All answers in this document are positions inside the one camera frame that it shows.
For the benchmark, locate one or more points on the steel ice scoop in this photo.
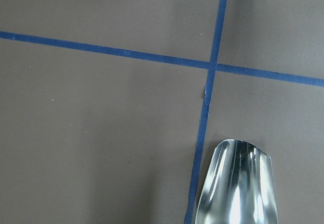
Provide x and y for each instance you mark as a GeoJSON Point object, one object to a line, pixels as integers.
{"type": "Point", "coordinates": [239, 186]}

